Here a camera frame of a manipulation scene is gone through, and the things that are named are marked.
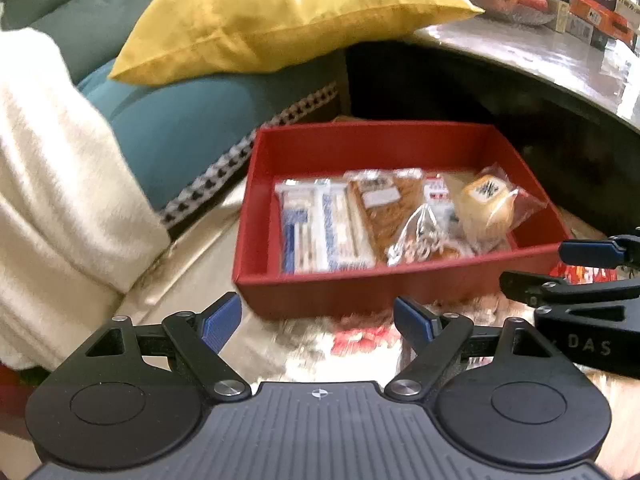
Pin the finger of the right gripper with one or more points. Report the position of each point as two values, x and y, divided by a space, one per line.
538 290
615 251

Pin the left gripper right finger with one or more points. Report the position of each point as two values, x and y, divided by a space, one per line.
437 341

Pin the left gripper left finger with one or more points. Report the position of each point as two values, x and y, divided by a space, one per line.
197 339

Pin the floral satin cover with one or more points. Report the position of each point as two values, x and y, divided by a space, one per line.
197 269

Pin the wrapped yellow cake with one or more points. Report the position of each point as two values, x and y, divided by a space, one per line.
491 206

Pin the red white small packet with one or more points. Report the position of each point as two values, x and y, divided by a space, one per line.
438 197

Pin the houndstooth trim cloth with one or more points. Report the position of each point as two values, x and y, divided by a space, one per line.
205 186

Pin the brown biscuit pack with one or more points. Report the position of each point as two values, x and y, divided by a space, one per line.
386 199

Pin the red cardboard tray box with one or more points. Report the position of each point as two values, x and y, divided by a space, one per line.
330 149

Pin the blue white striped snack pack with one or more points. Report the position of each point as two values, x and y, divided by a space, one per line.
322 230

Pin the cream white blanket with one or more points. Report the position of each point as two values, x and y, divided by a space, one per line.
76 229

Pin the teal sofa cushion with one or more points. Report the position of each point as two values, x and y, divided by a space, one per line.
170 135

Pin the orange black box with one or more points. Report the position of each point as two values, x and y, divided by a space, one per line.
607 21

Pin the glass fruit plate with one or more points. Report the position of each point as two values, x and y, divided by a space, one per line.
522 15

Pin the yellow pillow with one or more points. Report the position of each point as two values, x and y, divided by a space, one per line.
175 40

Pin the dark green sofa cushion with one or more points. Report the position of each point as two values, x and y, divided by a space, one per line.
89 33

